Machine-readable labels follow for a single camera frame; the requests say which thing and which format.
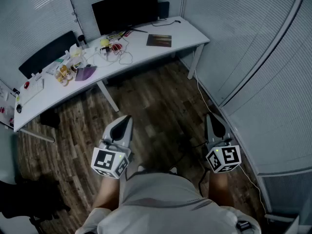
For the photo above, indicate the white keyboard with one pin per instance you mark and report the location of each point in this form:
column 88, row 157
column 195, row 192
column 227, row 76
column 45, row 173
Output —
column 33, row 91

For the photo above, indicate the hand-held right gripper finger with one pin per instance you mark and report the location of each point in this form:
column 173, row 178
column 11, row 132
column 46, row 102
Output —
column 208, row 130
column 225, row 130

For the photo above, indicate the person's white shirt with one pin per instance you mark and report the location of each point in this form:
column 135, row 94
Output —
column 165, row 203

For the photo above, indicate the yellow round toy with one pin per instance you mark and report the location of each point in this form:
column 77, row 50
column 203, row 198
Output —
column 105, row 42

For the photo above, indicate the person's white shoe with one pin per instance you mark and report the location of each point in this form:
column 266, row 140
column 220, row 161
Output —
column 173, row 170
column 141, row 168

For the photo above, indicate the black box under desk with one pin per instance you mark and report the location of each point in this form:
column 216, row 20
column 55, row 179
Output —
column 50, row 119

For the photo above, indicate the clear plastic bag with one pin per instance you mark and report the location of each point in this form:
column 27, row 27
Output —
column 76, row 50

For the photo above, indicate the black monitor stand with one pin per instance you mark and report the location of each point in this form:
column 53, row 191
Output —
column 135, row 29

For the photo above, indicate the person's left forearm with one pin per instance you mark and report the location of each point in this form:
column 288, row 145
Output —
column 107, row 191

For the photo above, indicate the small black object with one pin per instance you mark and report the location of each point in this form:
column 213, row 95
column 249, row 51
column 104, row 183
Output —
column 19, row 108

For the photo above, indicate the white desk leg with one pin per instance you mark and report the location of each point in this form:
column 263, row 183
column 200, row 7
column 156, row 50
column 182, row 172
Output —
column 108, row 96
column 36, row 135
column 196, row 60

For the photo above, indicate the colourful snack packets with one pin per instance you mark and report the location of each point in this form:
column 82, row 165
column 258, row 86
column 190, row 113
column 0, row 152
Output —
column 117, row 35

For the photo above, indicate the black office chair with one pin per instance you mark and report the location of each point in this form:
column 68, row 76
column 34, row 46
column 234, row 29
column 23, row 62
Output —
column 26, row 199

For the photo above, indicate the purple pouch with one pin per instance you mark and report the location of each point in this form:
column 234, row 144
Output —
column 85, row 73

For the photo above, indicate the person's right forearm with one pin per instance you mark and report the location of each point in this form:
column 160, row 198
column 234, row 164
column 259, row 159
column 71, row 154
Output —
column 219, row 189

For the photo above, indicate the red round object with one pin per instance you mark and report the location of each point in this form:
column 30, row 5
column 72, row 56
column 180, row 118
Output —
column 116, row 47

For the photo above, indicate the black cup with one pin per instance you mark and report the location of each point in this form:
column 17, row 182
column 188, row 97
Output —
column 82, row 41

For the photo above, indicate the small black monitor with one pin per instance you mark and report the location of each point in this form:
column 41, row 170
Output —
column 48, row 52

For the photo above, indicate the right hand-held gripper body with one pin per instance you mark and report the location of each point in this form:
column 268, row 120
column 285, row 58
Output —
column 228, row 157

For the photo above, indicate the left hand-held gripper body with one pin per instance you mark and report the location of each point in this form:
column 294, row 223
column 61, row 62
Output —
column 107, row 161

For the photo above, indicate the white power strip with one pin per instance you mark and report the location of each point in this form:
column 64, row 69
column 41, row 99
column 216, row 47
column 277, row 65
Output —
column 105, row 52

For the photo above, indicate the bag of orange snacks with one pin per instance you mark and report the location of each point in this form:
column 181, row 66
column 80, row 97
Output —
column 64, row 75

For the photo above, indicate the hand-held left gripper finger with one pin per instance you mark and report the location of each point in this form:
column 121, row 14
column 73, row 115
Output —
column 129, row 133
column 111, row 130

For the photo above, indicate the large black curved monitor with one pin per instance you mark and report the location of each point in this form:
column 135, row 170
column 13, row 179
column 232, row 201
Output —
column 124, row 11

